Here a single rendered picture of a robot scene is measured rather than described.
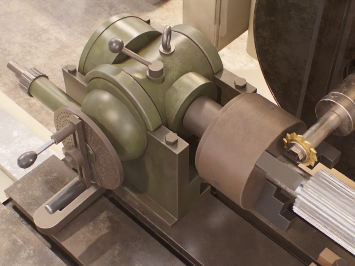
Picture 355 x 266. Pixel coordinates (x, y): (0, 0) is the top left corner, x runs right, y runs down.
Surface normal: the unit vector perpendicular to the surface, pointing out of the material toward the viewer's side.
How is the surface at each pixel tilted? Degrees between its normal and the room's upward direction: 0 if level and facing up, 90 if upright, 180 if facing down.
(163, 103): 60
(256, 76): 0
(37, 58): 0
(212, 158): 66
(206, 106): 4
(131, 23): 17
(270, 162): 35
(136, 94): 29
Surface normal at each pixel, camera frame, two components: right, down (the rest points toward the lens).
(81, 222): 0.00, -0.65
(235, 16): 0.72, 0.53
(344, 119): -0.69, 0.55
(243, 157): -0.50, -0.04
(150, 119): 0.62, 0.11
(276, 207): -0.62, 0.23
